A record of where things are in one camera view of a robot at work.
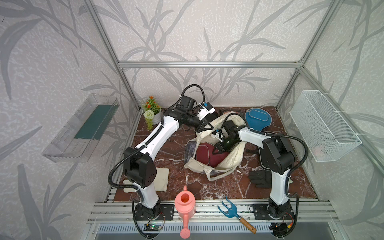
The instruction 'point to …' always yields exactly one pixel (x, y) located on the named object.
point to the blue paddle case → (257, 119)
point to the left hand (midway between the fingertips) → (212, 127)
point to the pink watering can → (185, 204)
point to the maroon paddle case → (204, 155)
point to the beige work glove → (162, 181)
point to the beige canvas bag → (225, 132)
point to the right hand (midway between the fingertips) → (215, 151)
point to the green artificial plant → (152, 108)
